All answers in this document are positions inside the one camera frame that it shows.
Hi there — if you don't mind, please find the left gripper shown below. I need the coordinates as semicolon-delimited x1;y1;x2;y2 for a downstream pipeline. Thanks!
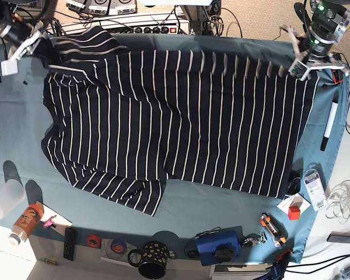
281;25;350;81

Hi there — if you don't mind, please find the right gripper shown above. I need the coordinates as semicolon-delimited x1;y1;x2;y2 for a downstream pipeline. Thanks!
0;23;43;76

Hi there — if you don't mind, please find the navy white striped t-shirt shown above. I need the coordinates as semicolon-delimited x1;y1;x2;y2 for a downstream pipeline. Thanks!
41;26;319;215

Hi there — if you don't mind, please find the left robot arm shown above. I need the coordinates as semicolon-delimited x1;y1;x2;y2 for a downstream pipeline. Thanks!
281;1;350;81

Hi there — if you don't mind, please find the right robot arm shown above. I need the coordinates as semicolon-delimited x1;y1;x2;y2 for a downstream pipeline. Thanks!
0;1;44;76

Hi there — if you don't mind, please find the orange black power strip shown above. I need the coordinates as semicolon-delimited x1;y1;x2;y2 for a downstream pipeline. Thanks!
331;69;343;85

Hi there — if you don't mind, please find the black white marker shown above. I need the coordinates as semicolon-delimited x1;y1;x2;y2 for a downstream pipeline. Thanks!
320;101;338;152

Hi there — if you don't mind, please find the clear plastic package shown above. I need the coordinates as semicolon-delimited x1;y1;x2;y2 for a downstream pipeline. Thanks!
302;169;327;212

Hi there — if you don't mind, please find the translucent plastic cup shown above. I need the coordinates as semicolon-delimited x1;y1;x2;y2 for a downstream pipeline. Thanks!
0;179;26;219

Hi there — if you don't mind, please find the white paper card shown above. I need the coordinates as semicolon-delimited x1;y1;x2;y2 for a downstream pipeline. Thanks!
276;194;310;215

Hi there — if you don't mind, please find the red cube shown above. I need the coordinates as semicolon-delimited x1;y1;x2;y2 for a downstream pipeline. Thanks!
288;206;300;221

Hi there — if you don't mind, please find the orange labelled bottle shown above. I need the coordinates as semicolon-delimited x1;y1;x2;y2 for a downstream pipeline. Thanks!
9;204;44;246

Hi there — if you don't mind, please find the pink toy figure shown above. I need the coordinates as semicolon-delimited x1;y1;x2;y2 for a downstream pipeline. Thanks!
43;215;57;229

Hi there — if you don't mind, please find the white paper sheet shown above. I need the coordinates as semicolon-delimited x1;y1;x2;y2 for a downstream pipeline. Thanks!
36;201;72;227

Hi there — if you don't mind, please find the orange black utility knife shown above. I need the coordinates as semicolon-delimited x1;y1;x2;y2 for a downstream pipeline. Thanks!
260;213;286;249

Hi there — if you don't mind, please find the black remote control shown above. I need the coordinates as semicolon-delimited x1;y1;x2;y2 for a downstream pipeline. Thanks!
64;227;76;261

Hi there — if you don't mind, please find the metal keyring clip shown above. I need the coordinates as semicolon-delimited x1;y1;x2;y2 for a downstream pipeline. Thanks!
241;232;267;247

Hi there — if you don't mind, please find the orange tape roll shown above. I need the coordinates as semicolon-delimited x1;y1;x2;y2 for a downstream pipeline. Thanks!
86;234;101;249

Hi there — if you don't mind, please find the teal tablecloth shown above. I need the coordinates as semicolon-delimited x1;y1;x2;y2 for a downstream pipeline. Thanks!
0;34;349;262

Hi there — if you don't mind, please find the purple tape roll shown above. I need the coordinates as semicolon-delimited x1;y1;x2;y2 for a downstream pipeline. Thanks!
110;239;127;254

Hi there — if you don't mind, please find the blue box with knob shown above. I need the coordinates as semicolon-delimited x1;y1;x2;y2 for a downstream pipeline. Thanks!
195;230;240;266

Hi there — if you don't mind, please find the black mug yellow pattern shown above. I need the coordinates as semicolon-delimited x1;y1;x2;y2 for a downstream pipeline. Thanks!
127;241;169;279

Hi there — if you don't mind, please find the white cable bundle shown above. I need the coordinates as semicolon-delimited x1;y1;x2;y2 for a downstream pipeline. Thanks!
325;180;350;225

